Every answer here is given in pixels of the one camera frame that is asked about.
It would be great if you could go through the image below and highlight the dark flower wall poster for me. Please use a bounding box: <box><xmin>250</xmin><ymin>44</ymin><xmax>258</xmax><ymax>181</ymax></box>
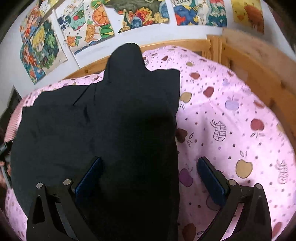
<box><xmin>104</xmin><ymin>0</ymin><xmax>171</xmax><ymax>34</ymax></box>

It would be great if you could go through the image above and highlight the black padded jacket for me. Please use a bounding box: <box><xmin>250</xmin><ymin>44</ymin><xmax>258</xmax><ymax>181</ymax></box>
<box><xmin>10</xmin><ymin>42</ymin><xmax>181</xmax><ymax>241</ymax></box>

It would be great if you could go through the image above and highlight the blue creature wall poster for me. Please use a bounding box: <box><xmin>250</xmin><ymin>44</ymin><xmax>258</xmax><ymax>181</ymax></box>
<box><xmin>171</xmin><ymin>0</ymin><xmax>228</xmax><ymax>28</ymax></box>

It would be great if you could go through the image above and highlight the wooden bed frame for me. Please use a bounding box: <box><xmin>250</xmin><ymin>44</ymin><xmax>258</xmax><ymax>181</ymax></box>
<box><xmin>62</xmin><ymin>28</ymin><xmax>296</xmax><ymax>149</ymax></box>

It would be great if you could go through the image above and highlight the dark furniture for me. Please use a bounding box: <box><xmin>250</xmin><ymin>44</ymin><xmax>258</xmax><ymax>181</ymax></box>
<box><xmin>0</xmin><ymin>87</ymin><xmax>23</xmax><ymax>131</ymax></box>

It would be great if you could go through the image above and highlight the pink striped cloth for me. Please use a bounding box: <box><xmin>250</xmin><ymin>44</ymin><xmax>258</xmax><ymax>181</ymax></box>
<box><xmin>5</xmin><ymin>100</ymin><xmax>25</xmax><ymax>144</ymax></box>

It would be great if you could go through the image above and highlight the orange fish wall poster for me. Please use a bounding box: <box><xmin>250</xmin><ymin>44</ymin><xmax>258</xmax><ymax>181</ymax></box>
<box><xmin>54</xmin><ymin>0</ymin><xmax>115</xmax><ymax>56</ymax></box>

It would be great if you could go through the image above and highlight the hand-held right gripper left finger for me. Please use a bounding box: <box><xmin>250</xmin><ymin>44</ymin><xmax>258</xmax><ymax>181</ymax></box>
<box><xmin>26</xmin><ymin>156</ymin><xmax>103</xmax><ymax>241</ymax></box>

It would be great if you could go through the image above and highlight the pink apple print bedsheet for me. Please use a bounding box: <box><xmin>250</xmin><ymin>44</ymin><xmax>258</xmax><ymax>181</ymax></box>
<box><xmin>5</xmin><ymin>45</ymin><xmax>293</xmax><ymax>241</ymax></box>

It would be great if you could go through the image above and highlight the cartoon girl wall poster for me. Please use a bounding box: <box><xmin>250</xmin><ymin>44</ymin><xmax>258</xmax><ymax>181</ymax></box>
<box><xmin>19</xmin><ymin>4</ymin><xmax>68</xmax><ymax>85</ymax></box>

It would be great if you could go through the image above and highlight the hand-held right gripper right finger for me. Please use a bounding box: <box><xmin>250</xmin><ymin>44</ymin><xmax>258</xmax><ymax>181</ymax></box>
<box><xmin>196</xmin><ymin>156</ymin><xmax>272</xmax><ymax>241</ymax></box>

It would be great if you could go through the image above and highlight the yellow bear wall poster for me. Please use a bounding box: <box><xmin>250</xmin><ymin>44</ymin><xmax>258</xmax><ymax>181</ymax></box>
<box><xmin>231</xmin><ymin>0</ymin><xmax>265</xmax><ymax>35</ymax></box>

